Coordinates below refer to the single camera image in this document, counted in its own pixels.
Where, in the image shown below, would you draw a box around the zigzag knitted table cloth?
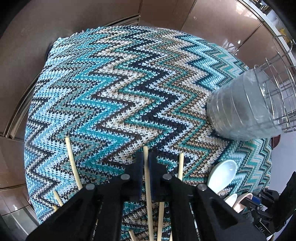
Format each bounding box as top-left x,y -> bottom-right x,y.
24,25 -> 273,241

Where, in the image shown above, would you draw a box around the lower kitchen cabinets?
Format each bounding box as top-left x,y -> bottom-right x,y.
1,1 -> 280,222

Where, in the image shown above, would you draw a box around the wire utensil holder with cup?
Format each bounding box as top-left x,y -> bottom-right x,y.
207,41 -> 295,141

